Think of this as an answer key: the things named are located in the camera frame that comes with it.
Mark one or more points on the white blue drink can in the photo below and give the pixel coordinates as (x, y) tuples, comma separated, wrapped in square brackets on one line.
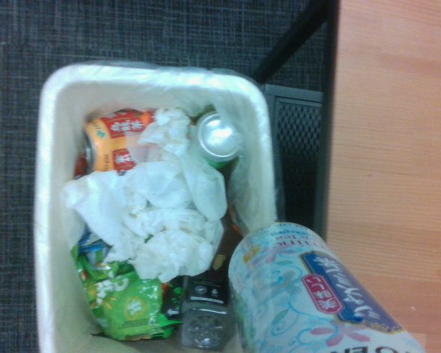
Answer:
[(297, 301)]

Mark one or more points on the green drink can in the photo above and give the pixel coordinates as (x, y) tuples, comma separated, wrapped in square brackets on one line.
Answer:
[(218, 134)]

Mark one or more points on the orange red drink can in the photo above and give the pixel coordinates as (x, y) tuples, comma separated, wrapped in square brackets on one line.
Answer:
[(106, 147)]

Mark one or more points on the white plastic trash bin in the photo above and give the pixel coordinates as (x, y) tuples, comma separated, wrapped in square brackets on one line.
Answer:
[(47, 184)]

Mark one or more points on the crumpled white tissue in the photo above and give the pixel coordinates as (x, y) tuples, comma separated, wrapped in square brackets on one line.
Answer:
[(161, 206)]

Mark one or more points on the black mesh box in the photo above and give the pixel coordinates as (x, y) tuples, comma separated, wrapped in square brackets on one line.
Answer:
[(297, 147)]

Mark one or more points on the black clear plastic bottle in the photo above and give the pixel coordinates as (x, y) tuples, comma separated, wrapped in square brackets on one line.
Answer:
[(204, 312)]

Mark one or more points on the green snack bag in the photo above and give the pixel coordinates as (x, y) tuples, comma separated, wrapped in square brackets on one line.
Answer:
[(125, 305)]

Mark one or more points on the wooden coffee table black legs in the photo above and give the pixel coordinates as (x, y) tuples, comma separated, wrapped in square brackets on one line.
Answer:
[(389, 147)]

